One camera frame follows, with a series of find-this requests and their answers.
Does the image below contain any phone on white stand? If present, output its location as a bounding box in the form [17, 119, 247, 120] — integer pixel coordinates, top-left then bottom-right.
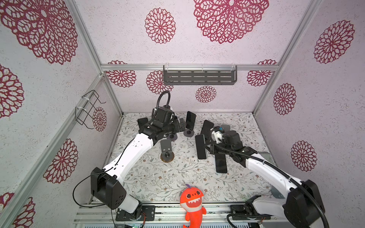
[137, 117, 149, 130]

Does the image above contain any black round stand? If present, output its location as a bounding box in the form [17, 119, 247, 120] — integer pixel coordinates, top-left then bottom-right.
[201, 120, 214, 141]

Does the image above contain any black wire wall rack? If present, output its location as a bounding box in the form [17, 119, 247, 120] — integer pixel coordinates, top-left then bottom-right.
[74, 90, 107, 132]

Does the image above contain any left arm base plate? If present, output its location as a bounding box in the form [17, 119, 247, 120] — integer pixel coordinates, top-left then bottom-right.
[116, 205, 156, 222]

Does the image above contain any grey green square object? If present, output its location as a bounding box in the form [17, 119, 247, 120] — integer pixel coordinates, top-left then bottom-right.
[258, 152, 276, 165]

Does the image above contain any wooden round stand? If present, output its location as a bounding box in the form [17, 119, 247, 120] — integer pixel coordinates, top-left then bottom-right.
[160, 139, 175, 163]
[220, 124, 231, 133]

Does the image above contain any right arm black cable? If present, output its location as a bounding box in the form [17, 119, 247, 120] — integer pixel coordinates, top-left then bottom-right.
[210, 131, 330, 228]

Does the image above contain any grey round stand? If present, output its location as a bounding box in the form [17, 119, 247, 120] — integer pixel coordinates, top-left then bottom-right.
[167, 134, 178, 142]

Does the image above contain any right wooden round stand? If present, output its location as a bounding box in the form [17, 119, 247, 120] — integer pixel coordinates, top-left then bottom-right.
[220, 124, 231, 133]

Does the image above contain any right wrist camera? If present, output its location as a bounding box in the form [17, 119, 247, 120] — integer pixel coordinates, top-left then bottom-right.
[211, 126, 224, 144]

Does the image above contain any red shark plush toy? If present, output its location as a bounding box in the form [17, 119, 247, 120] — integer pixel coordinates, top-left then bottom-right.
[180, 184, 207, 228]

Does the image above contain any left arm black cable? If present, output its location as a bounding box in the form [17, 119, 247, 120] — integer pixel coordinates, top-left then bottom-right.
[72, 90, 172, 228]

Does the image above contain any front wooden round stand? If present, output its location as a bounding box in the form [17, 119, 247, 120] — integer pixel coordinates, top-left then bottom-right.
[160, 139, 175, 163]

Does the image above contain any blue phone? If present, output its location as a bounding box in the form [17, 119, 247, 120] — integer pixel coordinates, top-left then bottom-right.
[214, 154, 228, 173]

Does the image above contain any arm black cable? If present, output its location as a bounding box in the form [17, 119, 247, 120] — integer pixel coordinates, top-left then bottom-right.
[72, 90, 172, 228]
[210, 131, 330, 228]

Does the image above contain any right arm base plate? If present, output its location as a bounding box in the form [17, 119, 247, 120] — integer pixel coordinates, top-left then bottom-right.
[230, 204, 271, 220]

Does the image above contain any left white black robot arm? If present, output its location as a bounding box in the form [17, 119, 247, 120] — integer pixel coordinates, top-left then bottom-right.
[90, 104, 182, 217]

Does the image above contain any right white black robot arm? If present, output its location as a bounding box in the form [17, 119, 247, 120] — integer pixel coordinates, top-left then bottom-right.
[204, 126, 329, 228]

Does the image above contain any grey wall shelf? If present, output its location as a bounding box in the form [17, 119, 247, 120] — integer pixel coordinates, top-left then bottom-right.
[163, 65, 237, 86]

